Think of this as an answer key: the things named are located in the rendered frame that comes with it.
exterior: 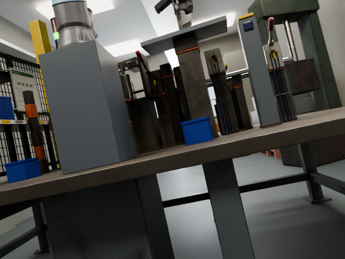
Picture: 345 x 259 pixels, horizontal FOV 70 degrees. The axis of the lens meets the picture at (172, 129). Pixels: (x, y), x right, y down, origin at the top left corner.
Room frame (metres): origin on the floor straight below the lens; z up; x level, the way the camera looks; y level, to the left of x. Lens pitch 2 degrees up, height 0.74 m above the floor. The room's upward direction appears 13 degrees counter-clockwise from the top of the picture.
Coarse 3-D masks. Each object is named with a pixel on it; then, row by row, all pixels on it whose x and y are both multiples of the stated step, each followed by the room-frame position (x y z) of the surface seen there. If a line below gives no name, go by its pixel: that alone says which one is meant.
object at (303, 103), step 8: (296, 96) 4.25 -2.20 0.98; (304, 96) 4.24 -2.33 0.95; (296, 104) 4.25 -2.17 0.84; (304, 104) 4.24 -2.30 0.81; (312, 104) 4.22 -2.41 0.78; (256, 112) 4.99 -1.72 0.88; (304, 112) 4.24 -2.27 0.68; (312, 112) 4.23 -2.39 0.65; (256, 120) 5.18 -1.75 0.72; (264, 152) 5.42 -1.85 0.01; (272, 152) 4.86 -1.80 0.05
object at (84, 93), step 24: (72, 48) 0.79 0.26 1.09; (96, 48) 0.78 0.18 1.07; (48, 72) 0.80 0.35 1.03; (72, 72) 0.79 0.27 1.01; (96, 72) 0.78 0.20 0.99; (48, 96) 0.80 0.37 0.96; (72, 96) 0.79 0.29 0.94; (96, 96) 0.78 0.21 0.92; (120, 96) 0.92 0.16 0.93; (72, 120) 0.79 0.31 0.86; (96, 120) 0.78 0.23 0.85; (120, 120) 0.86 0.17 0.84; (72, 144) 0.79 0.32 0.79; (96, 144) 0.78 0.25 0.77; (120, 144) 0.81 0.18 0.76; (72, 168) 0.79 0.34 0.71
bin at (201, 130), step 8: (192, 120) 0.92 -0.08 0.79; (200, 120) 0.92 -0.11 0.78; (208, 120) 0.93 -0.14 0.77; (184, 128) 0.94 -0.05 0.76; (192, 128) 0.93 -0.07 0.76; (200, 128) 0.92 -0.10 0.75; (208, 128) 0.92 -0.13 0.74; (184, 136) 0.94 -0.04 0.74; (192, 136) 0.93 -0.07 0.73; (200, 136) 0.92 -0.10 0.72; (208, 136) 0.92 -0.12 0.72
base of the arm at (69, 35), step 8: (64, 24) 0.83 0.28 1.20; (72, 24) 0.83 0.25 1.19; (80, 24) 0.84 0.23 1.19; (64, 32) 0.83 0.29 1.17; (72, 32) 0.83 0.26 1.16; (80, 32) 0.83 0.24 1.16; (88, 32) 0.86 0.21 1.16; (64, 40) 0.82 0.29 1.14; (72, 40) 0.82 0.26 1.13; (80, 40) 0.82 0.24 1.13; (88, 40) 0.84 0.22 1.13
